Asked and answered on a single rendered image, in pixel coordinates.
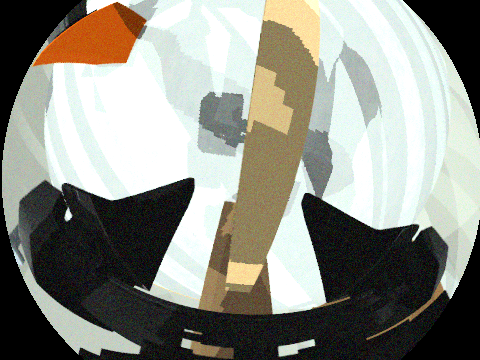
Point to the long wooden bed rail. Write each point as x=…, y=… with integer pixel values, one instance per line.
x=278, y=120

